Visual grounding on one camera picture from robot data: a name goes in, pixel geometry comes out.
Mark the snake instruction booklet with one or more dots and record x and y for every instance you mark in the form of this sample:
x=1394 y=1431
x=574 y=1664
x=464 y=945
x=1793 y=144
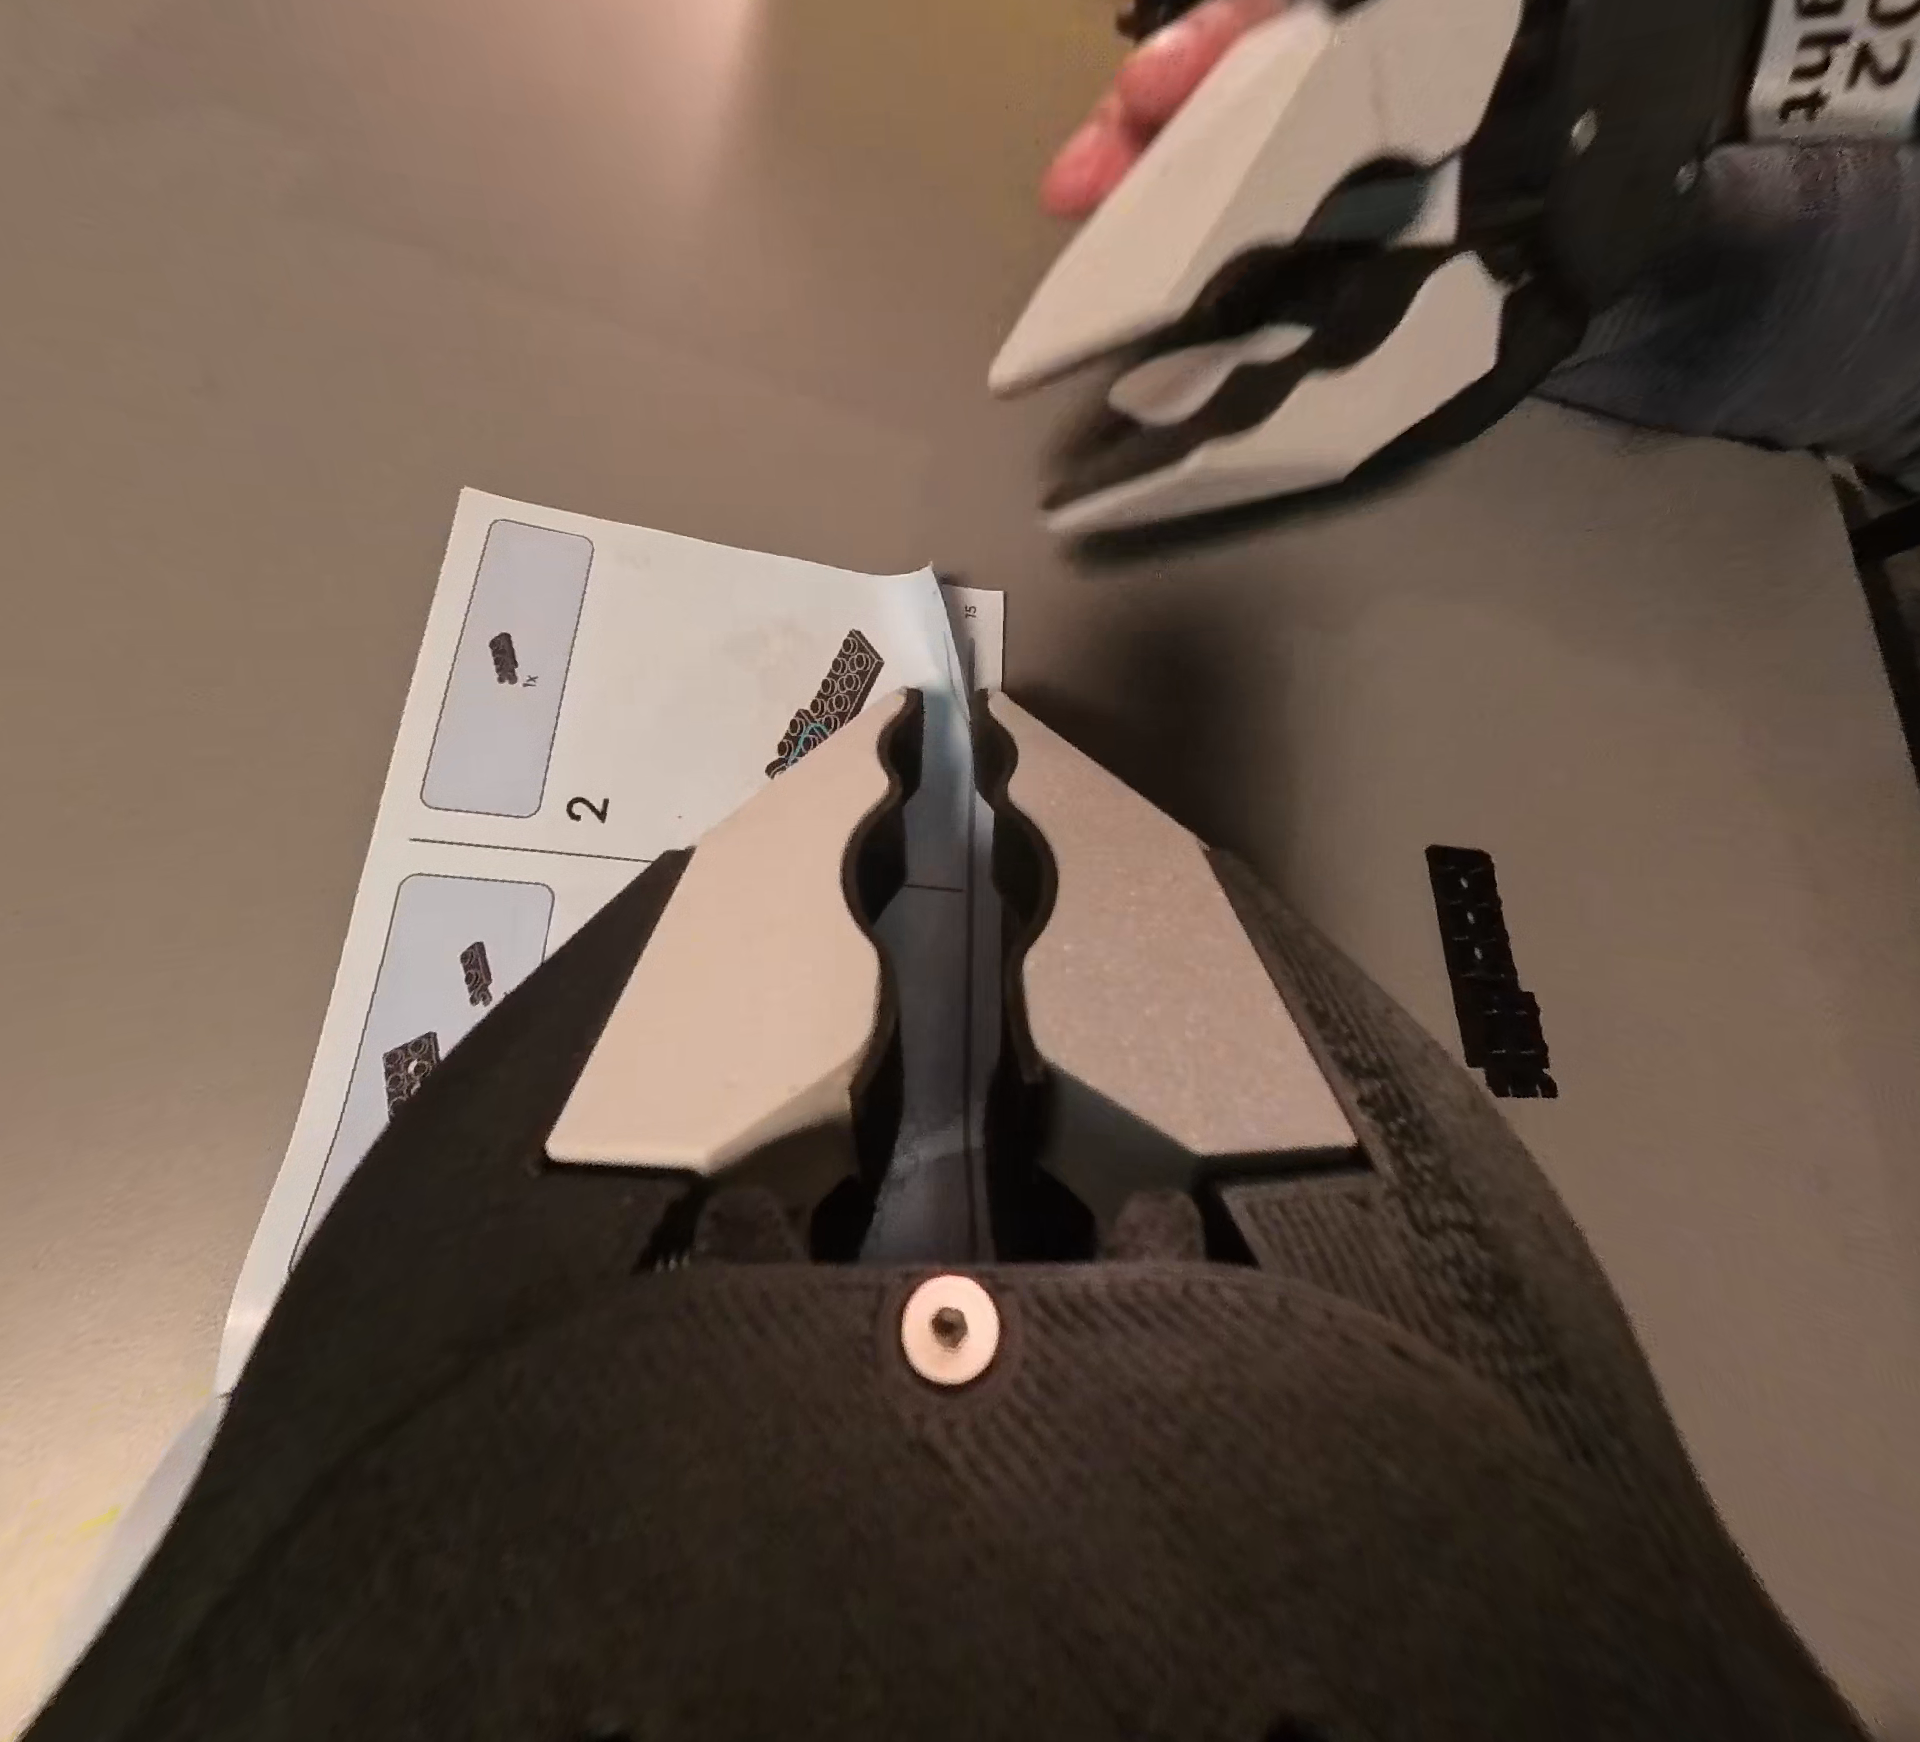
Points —
x=676 y=662

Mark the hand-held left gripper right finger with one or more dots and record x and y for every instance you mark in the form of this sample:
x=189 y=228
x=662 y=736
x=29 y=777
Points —
x=1185 y=1007

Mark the person's right hand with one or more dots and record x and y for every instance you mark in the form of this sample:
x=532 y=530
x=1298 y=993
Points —
x=1157 y=92

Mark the small black lego piece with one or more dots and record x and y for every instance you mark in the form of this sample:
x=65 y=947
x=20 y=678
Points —
x=1523 y=1061

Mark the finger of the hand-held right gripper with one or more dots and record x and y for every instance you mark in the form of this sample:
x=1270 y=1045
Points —
x=1352 y=422
x=1231 y=184

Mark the black lego plate with holes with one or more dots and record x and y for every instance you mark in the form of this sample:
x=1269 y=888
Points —
x=1478 y=932

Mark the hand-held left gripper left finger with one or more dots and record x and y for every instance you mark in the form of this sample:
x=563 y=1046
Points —
x=705 y=1007

